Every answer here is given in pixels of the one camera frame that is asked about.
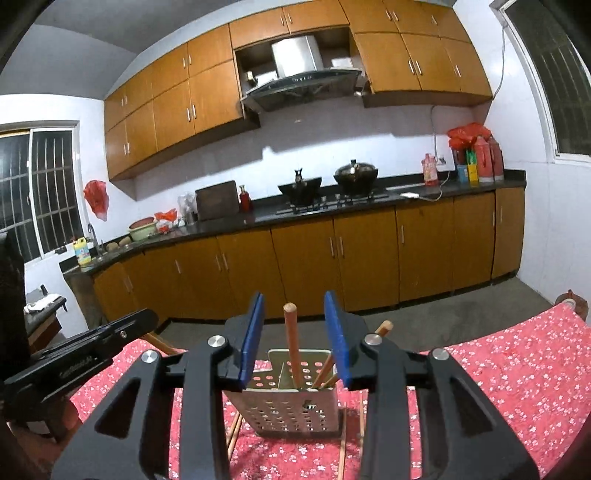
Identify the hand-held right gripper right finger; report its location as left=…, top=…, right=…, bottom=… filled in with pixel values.
left=323, top=290, right=541, bottom=480

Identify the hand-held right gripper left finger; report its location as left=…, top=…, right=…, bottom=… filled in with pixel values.
left=51, top=292, right=267, bottom=480

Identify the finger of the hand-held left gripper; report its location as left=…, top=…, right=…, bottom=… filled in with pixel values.
left=30, top=308, right=160, bottom=366

